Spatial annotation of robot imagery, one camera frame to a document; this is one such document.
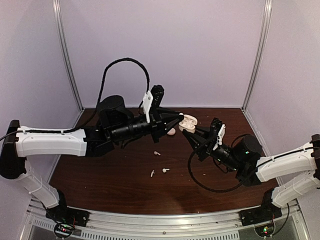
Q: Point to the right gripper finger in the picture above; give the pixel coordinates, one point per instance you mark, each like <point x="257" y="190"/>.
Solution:
<point x="203" y="131"/>
<point x="194" y="139"/>

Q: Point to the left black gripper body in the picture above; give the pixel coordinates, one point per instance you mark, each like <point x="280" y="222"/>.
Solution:
<point x="156" y="125"/>

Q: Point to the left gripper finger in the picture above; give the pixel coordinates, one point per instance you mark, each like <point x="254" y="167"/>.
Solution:
<point x="166" y="113"/>
<point x="171" y="125"/>

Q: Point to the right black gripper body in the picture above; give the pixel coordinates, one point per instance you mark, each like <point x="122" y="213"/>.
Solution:
<point x="205" y="151"/>

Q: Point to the white square charging case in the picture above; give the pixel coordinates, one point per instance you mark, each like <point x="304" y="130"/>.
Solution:
<point x="188" y="123"/>

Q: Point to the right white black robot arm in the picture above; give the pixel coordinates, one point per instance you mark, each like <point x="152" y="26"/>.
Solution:
<point x="244" y="157"/>

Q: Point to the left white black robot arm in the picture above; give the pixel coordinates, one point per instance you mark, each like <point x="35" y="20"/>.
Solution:
<point x="115" y="124"/>

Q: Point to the pink round earbud case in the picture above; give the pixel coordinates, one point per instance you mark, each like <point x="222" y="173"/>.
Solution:
<point x="171" y="132"/>

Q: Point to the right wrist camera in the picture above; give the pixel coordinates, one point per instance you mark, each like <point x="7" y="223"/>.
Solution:
<point x="217" y="129"/>

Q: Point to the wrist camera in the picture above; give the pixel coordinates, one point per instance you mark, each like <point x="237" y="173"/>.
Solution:
<point x="151" y="100"/>
<point x="217" y="129"/>

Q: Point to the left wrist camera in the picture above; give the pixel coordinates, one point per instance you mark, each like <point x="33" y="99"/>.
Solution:
<point x="151" y="100"/>

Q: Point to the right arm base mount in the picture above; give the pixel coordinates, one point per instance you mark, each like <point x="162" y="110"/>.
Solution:
<point x="262" y="216"/>

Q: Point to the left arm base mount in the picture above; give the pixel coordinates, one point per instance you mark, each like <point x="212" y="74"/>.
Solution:
<point x="66" y="218"/>

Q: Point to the right aluminium frame post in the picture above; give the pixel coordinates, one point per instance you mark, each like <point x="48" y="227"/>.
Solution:
<point x="264" y="30"/>

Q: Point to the aluminium frame post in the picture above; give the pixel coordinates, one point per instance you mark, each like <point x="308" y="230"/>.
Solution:
<point x="65" y="53"/>
<point x="264" y="30"/>

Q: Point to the left aluminium frame post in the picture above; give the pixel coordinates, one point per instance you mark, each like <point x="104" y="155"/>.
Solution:
<point x="65" y="53"/>

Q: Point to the front aluminium rail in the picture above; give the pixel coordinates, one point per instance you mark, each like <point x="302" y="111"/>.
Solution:
<point x="221" y="225"/>

